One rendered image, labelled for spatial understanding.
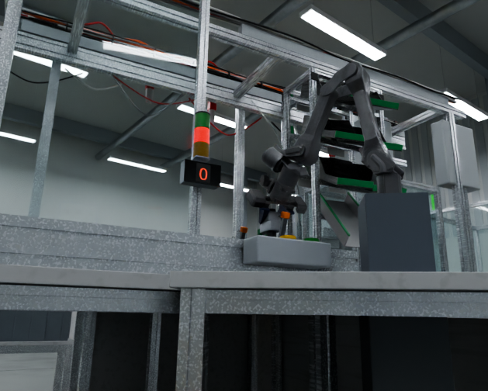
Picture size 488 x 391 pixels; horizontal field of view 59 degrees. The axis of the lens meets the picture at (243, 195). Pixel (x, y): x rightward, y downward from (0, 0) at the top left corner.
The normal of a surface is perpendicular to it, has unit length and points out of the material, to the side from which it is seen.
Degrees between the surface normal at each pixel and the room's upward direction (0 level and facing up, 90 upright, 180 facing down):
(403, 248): 90
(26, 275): 90
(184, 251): 90
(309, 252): 90
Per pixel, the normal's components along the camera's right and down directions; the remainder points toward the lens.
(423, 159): -0.79, -0.18
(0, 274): 0.47, -0.23
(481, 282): -0.13, -0.27
